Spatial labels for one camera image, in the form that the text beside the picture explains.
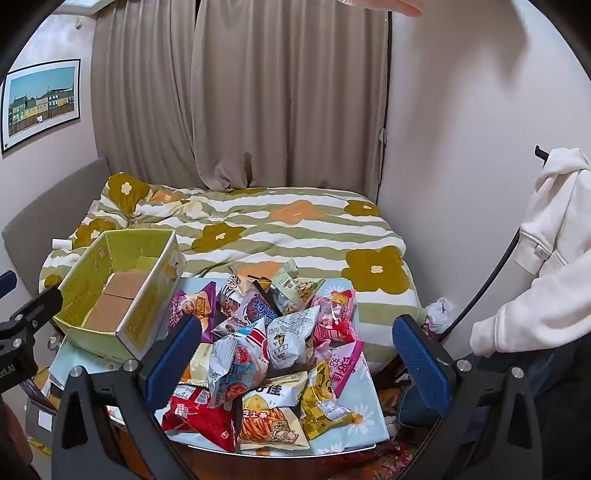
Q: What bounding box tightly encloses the beige curtain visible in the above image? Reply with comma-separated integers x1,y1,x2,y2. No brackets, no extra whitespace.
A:
91,0,391,197

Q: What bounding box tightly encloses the striped floral blanket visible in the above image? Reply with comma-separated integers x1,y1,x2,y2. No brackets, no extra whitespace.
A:
39,173,426,370

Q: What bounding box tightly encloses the colourful patterned cloth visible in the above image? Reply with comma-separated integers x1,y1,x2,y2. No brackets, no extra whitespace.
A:
318,383,444,480

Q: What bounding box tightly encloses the pink white candy bag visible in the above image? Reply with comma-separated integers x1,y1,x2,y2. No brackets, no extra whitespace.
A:
318,340,366,398

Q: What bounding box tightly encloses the pile of snack packets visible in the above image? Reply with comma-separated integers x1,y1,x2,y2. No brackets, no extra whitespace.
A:
161,258,368,453

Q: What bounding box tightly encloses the white hoodie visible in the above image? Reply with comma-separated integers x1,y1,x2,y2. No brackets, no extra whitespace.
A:
470,148,591,356

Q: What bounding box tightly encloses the person's right hand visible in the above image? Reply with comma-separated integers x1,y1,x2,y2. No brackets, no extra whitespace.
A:
339,0,424,17

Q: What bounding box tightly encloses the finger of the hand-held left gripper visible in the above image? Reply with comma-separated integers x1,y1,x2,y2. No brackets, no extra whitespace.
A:
0,270,19,301
9,287,64,329

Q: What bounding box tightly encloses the dark purple snack bag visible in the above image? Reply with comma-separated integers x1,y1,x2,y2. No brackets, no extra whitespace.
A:
233,284,280,330

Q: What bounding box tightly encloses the light blue floral tablecloth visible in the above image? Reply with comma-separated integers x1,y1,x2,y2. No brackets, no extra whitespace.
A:
48,277,391,455

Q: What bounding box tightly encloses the white plastic bag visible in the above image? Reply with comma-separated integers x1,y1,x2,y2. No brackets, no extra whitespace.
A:
424,296,455,335

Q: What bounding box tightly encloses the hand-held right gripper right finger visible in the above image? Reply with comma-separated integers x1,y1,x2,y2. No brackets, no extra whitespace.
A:
392,315,544,480

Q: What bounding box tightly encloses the grey headboard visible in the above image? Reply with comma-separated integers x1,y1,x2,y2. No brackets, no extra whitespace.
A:
2,157,112,296

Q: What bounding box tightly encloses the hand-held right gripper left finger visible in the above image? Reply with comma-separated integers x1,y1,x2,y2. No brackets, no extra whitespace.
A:
51,315,204,480

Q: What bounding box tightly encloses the wall poster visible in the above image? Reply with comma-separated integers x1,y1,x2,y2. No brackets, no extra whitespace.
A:
1,58,81,155

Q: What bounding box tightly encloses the yellow cardboard box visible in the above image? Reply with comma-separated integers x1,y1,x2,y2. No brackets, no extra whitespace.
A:
53,228,186,363

